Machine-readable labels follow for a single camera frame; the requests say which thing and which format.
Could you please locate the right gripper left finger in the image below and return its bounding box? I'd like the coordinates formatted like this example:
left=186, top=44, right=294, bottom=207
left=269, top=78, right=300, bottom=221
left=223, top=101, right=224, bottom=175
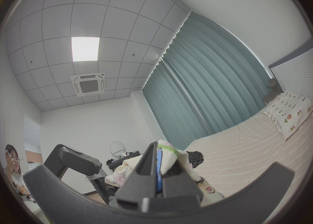
left=114, top=142, right=158, bottom=207

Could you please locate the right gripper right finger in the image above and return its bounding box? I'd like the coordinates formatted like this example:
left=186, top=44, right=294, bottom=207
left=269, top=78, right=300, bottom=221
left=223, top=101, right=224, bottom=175
left=161, top=164, right=204, bottom=208

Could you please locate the white printed pyjama top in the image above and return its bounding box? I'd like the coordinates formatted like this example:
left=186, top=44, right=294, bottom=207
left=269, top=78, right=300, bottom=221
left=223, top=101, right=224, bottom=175
left=105, top=139, right=224, bottom=201

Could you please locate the pile of clothes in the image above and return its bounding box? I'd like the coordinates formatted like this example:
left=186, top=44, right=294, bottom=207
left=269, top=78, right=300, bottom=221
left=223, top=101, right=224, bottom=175
left=186, top=151, right=204, bottom=169

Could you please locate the bed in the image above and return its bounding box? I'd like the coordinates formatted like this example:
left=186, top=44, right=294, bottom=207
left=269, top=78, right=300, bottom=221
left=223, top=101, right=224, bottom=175
left=183, top=37, right=313, bottom=215

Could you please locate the black chest of drawers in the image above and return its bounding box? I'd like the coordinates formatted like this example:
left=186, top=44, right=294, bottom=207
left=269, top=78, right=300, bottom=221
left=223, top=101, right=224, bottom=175
left=106, top=151, right=142, bottom=171

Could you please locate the blue-green curtain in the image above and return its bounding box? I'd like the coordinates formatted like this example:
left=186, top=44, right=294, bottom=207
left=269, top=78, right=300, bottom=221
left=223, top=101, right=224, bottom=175
left=141, top=60, right=212, bottom=141
left=158, top=11, right=273, bottom=136

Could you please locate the white air conditioner vent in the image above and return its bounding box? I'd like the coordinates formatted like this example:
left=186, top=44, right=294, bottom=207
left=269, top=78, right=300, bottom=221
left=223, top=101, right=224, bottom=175
left=70, top=72, right=106, bottom=97

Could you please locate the person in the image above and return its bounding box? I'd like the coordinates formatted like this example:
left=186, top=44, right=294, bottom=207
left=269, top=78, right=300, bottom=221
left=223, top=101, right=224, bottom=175
left=4, top=144, right=37, bottom=204

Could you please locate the grey bedside table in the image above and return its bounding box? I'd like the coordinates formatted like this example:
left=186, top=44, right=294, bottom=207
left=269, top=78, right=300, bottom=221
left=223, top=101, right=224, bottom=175
left=263, top=78, right=284, bottom=107

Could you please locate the white printed pillow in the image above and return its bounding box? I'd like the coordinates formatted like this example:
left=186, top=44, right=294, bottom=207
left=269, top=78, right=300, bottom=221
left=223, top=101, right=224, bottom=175
left=264, top=90, right=313, bottom=143

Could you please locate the square light panel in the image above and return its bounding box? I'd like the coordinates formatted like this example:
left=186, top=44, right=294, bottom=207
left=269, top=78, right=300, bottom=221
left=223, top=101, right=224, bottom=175
left=71, top=36, right=101, bottom=62

